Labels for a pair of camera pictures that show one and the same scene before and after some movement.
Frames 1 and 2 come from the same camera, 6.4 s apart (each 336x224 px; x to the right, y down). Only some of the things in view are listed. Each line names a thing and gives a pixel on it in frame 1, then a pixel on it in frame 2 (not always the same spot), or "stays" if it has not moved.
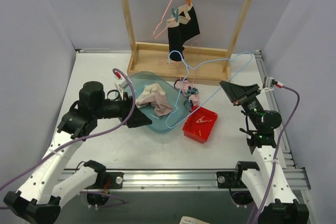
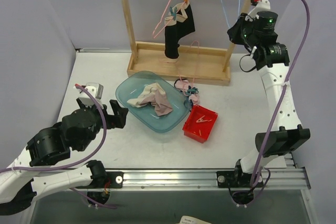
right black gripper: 247,97 to 235,33
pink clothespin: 201,120 stays
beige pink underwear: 154,95 stays
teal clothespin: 191,91 stays
